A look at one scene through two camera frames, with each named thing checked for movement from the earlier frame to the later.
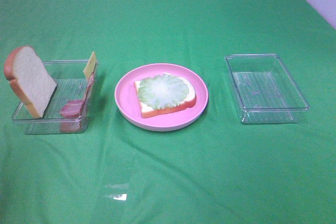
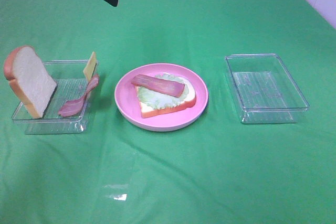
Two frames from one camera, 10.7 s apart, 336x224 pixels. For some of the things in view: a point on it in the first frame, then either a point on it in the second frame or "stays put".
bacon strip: [72, 108] → [156, 84]
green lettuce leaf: [162, 91] stays put
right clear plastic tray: [266, 91] stays put
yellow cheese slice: [90, 66] stays put
